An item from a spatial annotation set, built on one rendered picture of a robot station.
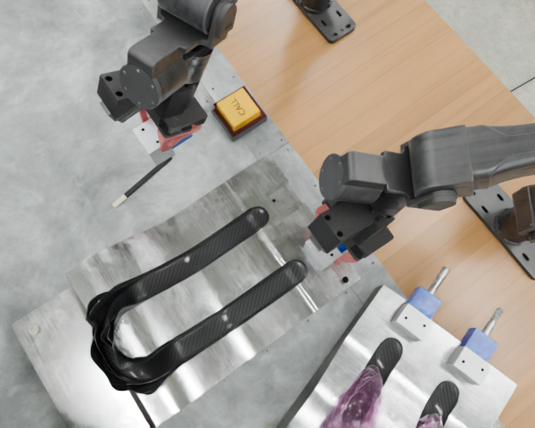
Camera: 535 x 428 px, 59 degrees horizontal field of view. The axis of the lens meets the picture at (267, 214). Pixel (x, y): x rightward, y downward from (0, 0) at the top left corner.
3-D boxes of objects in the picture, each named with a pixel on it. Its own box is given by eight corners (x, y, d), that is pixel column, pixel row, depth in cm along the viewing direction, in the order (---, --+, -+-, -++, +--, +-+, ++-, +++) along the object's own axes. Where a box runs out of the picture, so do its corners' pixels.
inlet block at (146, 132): (206, 101, 80) (202, 85, 75) (222, 123, 80) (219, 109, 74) (141, 143, 79) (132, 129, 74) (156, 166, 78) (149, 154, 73)
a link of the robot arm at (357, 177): (320, 219, 59) (381, 192, 48) (317, 154, 61) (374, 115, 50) (395, 226, 63) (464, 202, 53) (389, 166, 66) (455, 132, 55)
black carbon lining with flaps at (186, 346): (258, 203, 81) (259, 186, 71) (314, 281, 77) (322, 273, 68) (77, 323, 75) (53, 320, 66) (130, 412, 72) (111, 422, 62)
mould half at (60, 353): (267, 171, 89) (269, 142, 76) (350, 284, 84) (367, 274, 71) (27, 325, 81) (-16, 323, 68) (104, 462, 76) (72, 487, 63)
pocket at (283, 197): (285, 185, 83) (287, 178, 80) (303, 210, 82) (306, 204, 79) (264, 199, 82) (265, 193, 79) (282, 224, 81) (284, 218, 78)
